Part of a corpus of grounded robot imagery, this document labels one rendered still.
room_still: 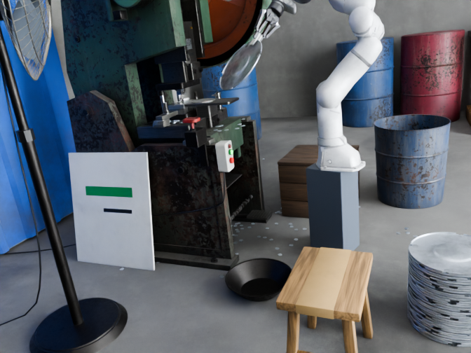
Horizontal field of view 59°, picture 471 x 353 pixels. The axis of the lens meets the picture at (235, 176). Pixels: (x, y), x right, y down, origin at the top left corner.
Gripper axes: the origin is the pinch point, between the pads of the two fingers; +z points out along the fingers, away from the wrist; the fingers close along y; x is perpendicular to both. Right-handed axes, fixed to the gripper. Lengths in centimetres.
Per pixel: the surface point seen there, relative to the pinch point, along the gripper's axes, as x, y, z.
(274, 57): -275, -154, -113
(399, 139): 23, -96, -7
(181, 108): -18.0, 6.8, 46.0
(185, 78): -14.3, 14.7, 33.2
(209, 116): -8.8, -4.9, 42.1
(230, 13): -34.7, 6.4, -15.0
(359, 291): 104, -25, 76
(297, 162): -7, -66, 33
